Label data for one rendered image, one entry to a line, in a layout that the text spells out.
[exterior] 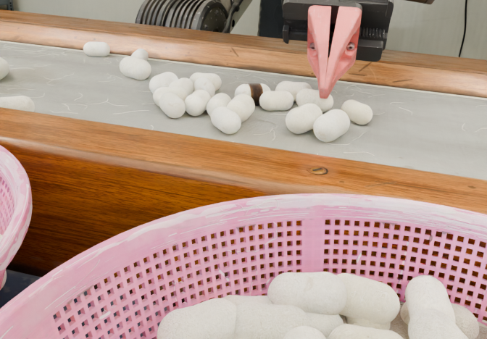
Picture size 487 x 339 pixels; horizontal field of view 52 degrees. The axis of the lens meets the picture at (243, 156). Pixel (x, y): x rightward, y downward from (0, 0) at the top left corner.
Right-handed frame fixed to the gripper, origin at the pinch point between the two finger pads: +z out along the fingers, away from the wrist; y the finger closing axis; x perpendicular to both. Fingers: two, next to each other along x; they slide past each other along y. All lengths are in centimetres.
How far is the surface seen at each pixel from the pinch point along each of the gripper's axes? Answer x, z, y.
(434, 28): 136, -153, 37
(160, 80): 0.2, 1.0, -15.1
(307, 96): 1.4, 0.2, -1.5
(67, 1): 138, -154, -148
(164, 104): -2.7, 5.8, -12.6
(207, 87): 0.8, 0.7, -10.7
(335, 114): -3.2, 5.3, 1.4
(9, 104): -6.2, 9.9, -23.0
